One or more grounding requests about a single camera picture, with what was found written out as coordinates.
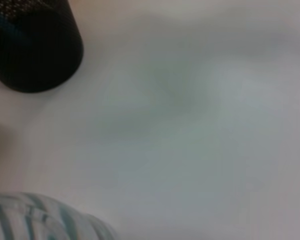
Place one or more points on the clear green-label water bottle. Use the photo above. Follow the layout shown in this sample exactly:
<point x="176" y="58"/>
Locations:
<point x="27" y="220"/>

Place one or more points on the black mesh pen holder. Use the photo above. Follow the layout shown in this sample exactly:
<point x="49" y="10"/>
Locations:
<point x="40" y="50"/>

